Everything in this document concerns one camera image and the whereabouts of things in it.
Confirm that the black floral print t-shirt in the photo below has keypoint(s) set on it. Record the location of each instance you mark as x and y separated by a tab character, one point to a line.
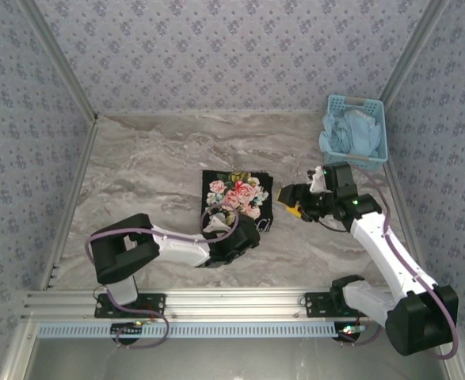
236	190

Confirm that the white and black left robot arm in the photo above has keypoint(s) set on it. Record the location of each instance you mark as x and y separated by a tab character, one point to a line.
176	247

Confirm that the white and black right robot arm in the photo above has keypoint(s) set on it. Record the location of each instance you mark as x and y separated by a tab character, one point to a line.
378	245

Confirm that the light blue t-shirt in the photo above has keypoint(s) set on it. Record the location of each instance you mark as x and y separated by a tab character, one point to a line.
351	134

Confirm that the light blue plastic basket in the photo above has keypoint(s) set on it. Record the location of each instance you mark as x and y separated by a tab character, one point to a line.
370	105

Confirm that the grey metal lower panel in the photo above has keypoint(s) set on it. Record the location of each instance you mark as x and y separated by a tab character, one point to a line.
236	360

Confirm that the small black circuit board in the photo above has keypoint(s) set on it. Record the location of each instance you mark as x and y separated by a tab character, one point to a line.
123	328
349	332

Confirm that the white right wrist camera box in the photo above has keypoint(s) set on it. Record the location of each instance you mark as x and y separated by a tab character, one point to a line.
317	180

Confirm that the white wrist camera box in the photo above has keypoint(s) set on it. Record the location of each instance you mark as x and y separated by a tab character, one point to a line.
214	225
317	180

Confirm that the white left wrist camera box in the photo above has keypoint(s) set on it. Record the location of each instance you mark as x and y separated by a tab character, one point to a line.
214	225

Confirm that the aluminium table side rail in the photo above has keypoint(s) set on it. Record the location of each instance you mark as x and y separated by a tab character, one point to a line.
401	202
71	198

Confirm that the aluminium mounting rail beam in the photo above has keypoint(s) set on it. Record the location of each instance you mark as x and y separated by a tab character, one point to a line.
236	302

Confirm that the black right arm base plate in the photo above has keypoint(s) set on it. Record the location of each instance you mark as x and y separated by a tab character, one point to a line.
315	306

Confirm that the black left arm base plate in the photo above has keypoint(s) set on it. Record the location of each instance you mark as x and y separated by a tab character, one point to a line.
153	306

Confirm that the aluminium corner post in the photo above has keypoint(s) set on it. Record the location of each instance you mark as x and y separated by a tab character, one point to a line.
412	49
62	59

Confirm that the aluminium frame leg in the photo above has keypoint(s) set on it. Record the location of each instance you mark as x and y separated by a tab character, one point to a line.
18	348
461	368

